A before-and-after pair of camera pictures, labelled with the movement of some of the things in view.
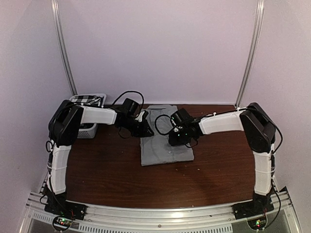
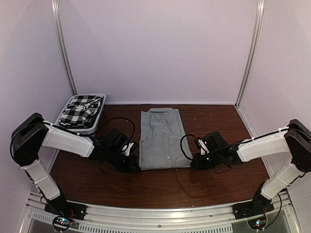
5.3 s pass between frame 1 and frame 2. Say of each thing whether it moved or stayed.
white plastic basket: stayed
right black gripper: moved
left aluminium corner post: stayed
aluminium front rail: stayed
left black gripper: moved
